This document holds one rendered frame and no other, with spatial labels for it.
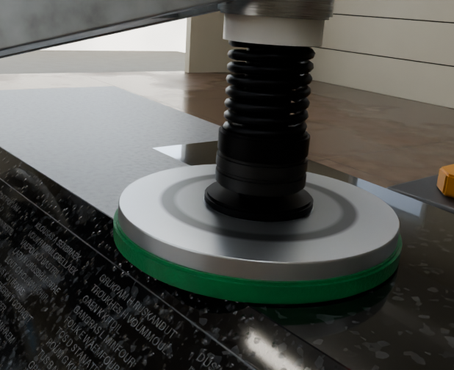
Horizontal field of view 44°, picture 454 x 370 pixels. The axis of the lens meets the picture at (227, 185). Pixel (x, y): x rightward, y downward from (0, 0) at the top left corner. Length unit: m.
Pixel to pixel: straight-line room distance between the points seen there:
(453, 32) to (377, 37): 1.12
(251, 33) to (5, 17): 0.16
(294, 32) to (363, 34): 7.91
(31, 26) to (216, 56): 8.61
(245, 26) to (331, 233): 0.15
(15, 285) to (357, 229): 0.29
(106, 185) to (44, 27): 0.20
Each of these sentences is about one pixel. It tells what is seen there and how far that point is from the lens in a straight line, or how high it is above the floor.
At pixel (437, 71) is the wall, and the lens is 7.56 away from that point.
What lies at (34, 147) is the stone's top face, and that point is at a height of 0.87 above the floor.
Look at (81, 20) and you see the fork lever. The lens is 0.38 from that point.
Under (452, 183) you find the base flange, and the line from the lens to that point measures 1.05.
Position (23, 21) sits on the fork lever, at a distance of 0.40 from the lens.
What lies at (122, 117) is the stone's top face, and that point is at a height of 0.87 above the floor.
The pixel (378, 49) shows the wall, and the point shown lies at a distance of 8.11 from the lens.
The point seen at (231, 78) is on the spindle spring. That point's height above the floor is 0.99.
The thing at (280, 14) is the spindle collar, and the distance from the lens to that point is 0.37.
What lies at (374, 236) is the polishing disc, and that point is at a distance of 0.40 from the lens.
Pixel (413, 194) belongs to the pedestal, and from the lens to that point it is 1.05.
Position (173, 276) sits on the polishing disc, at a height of 0.87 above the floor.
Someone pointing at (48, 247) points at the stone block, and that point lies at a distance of 0.51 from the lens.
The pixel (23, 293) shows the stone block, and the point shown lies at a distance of 0.50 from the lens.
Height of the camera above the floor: 1.04
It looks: 18 degrees down
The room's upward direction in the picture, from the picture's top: 4 degrees clockwise
